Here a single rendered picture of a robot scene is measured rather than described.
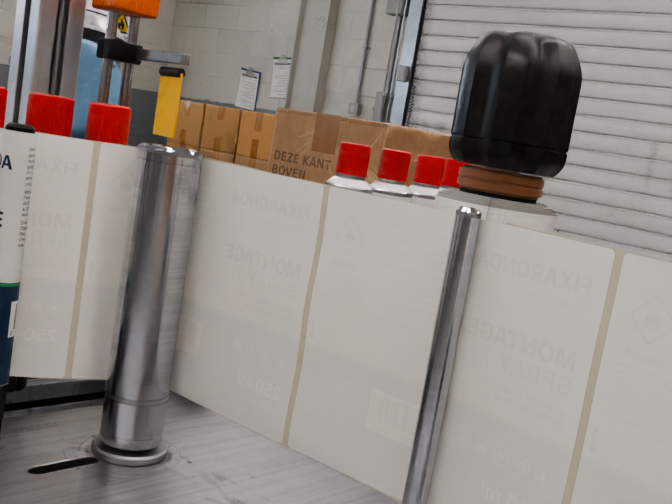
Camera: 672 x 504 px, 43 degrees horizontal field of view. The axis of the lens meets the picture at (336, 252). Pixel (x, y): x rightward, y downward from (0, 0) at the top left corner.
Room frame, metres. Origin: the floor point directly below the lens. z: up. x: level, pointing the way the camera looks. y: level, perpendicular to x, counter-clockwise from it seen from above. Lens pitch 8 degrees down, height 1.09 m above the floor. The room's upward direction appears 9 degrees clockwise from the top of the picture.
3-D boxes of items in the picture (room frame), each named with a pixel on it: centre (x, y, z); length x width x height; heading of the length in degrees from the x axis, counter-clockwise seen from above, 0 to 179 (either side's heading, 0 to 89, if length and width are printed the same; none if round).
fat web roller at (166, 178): (0.49, 0.10, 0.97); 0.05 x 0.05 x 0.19
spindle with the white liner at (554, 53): (0.59, -0.11, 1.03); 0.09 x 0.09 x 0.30
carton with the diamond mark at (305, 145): (1.44, -0.05, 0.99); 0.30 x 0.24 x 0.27; 139
